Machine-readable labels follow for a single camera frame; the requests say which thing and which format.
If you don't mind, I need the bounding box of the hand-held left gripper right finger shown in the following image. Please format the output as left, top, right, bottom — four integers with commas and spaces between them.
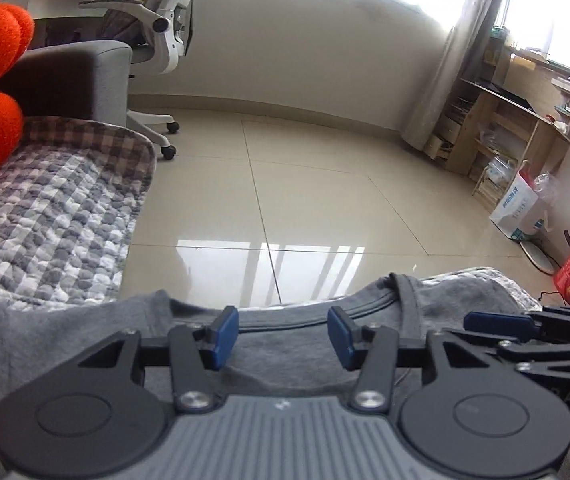
327, 306, 496, 413

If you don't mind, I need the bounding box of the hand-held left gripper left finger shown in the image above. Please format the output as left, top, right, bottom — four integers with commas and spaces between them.
77, 306, 240, 413

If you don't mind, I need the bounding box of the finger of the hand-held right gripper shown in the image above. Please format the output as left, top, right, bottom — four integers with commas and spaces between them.
496, 341, 570, 378
465, 307, 570, 345

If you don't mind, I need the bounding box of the grey t-shirt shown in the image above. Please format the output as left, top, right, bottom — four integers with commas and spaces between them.
0, 272, 531, 480

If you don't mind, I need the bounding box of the white round disc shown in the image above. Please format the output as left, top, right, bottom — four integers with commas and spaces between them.
518, 237, 558, 276

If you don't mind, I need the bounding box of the white paper bag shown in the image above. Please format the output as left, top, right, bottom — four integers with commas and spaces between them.
489, 160, 548, 241

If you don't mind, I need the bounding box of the clear plastic bag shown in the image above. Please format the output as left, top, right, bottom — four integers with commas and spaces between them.
530, 172, 556, 211

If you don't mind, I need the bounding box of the wooden shelf unit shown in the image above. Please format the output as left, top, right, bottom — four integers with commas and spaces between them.
425, 25, 570, 211

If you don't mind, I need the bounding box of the grey quilted checked blanket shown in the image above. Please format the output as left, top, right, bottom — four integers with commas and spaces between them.
0, 115, 543, 311

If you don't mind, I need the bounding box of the grey patterned curtain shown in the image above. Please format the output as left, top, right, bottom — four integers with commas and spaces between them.
400, 0, 516, 151

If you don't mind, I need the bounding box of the white office chair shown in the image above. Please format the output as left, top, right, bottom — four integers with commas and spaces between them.
79, 0, 216, 161

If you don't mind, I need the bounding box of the dark grey sofa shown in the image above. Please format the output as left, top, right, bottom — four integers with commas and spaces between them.
2, 40, 133, 128

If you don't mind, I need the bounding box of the grey backpack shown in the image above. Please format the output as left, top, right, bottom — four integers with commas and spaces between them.
102, 0, 176, 46

